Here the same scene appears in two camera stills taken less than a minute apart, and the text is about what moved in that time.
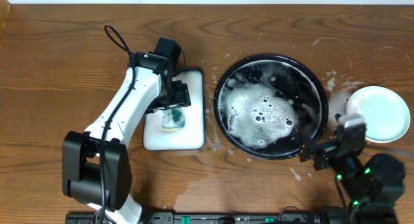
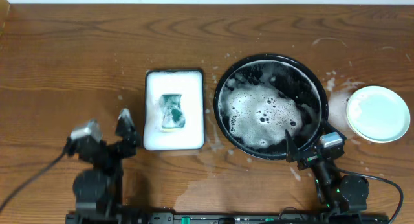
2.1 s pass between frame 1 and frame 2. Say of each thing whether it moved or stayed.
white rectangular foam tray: stayed
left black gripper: moved
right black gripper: moved
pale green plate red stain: stayed
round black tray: stayed
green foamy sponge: stayed
